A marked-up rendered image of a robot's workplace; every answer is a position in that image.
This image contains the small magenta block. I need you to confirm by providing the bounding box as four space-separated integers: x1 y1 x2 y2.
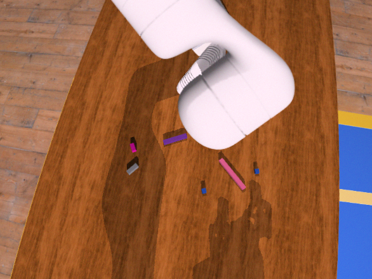
130 143 136 152

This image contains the purple rod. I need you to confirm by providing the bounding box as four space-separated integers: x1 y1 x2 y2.
163 133 187 145

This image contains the pink rod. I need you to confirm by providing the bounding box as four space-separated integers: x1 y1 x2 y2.
219 158 246 190

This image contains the grey rod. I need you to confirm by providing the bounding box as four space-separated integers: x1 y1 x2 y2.
126 163 138 175

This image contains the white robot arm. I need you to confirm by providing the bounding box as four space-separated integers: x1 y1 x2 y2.
112 0 295 150

